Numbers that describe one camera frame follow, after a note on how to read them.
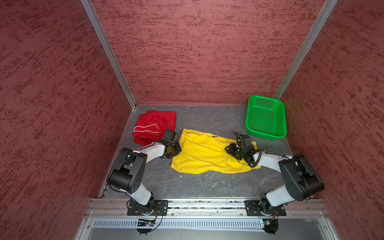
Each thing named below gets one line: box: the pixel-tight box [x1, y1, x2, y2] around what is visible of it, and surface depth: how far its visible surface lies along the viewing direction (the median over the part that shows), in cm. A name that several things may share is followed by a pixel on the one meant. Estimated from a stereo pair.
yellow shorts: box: [171, 128, 261, 174], surface depth 93 cm
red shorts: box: [132, 110, 176, 146], surface depth 105 cm
